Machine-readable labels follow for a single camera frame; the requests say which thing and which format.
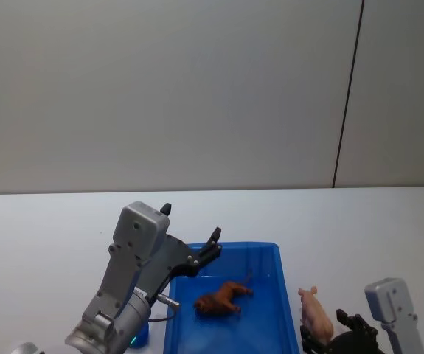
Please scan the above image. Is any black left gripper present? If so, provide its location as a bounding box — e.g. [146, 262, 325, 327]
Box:
[135, 202, 223, 300]

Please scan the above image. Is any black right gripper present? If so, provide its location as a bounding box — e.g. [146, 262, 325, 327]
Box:
[299, 308, 386, 354]

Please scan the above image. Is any pink toy pig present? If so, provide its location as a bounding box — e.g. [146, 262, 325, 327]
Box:
[297, 286, 336, 344]

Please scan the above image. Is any blue plastic tray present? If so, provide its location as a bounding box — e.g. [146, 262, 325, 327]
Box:
[162, 241, 302, 354]

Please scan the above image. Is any brown toy lion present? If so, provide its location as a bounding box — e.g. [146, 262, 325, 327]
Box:
[193, 270, 255, 315]

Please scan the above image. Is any thin dark cable, silver plug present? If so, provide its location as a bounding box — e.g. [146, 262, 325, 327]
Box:
[147, 293, 181, 322]

